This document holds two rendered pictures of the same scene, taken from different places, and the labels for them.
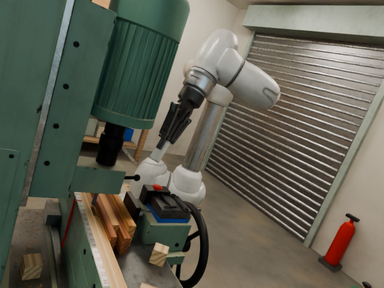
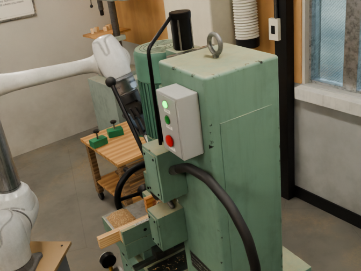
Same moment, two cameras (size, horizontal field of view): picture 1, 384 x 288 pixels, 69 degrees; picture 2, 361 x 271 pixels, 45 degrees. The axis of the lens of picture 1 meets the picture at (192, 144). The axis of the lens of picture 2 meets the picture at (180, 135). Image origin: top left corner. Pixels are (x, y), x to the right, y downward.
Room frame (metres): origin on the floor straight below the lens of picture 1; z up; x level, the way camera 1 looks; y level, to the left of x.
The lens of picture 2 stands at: (0.50, 1.51, 1.82)
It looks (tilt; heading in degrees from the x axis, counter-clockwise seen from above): 25 degrees down; 277
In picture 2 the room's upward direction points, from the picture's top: 7 degrees counter-clockwise
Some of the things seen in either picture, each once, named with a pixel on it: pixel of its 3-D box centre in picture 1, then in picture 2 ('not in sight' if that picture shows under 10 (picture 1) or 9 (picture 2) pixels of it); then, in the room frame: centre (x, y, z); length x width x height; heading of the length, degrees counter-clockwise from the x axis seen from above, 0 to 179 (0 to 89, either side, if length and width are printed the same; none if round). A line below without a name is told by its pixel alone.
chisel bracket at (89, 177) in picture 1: (92, 177); not in sight; (0.68, 0.21, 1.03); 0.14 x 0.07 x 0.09; 125
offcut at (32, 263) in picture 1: (31, 266); not in sight; (0.56, 0.26, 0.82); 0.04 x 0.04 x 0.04; 41
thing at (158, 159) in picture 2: not in sight; (164, 169); (0.69, 0.46, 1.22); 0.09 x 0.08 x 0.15; 125
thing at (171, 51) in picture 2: not in sight; (183, 42); (0.61, 0.31, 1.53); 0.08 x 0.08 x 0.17; 35
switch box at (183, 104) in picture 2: not in sight; (180, 121); (0.62, 0.54, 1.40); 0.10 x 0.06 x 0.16; 125
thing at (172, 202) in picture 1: (165, 202); not in sight; (0.77, 0.02, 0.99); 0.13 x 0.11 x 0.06; 35
